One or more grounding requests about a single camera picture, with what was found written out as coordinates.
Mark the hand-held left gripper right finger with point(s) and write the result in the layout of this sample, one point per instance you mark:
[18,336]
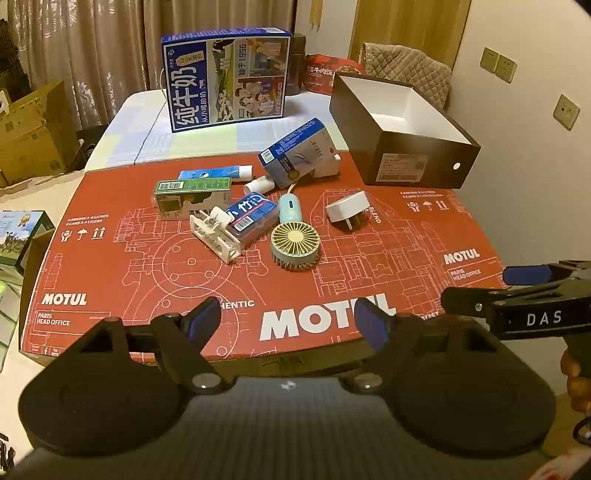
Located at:
[371,330]

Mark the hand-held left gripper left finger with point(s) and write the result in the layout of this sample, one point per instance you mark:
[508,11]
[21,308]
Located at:
[205,321]

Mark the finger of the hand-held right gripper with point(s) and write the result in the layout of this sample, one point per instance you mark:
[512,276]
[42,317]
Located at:
[466,300]
[521,275]

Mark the white plastic clip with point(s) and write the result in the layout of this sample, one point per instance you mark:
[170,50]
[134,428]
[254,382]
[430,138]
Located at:
[217,237]

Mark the blue packet with barcode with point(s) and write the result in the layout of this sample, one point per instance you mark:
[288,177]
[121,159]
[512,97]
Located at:
[251,217]

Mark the white power adapter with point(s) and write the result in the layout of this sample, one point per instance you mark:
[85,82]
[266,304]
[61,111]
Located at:
[346,210]

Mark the green carton box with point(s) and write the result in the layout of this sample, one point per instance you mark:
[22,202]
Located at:
[189,198]

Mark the small white bottle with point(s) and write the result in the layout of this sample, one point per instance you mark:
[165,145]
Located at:
[258,184]

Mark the blue hand cream tube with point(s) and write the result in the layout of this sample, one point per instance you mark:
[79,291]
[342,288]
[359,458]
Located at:
[212,174]

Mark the brown shoe box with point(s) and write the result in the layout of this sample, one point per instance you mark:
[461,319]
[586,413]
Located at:
[415,157]

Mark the blue medicine box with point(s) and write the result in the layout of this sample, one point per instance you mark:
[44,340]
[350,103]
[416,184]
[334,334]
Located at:
[295,152]

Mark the person's right hand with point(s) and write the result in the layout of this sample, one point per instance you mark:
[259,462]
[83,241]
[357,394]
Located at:
[577,383]

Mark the red printed cardboard sheet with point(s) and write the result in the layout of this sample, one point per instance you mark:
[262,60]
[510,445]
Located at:
[138,277]

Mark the pale checkered tablecloth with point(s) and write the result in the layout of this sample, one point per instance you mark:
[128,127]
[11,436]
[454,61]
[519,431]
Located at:
[138,134]

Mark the green printed box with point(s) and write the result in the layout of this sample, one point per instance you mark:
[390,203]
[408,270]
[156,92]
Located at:
[23,235]

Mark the beige quilted chair cover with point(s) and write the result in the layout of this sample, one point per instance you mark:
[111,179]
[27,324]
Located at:
[406,67]

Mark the large blue milk carton box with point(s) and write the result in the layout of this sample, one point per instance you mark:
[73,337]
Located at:
[221,78]

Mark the brown cardboard box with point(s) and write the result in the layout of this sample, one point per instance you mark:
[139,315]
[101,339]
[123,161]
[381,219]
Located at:
[32,134]

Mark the red instant food bowl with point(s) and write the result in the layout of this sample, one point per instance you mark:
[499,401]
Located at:
[325,74]

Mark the dark brown thermos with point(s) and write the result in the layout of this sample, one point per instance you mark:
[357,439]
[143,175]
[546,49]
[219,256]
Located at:
[297,64]

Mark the beige patterned curtain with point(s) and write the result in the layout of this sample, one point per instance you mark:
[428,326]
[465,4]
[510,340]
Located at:
[92,46]

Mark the wall power outlet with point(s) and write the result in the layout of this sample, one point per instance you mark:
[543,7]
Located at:
[567,112]

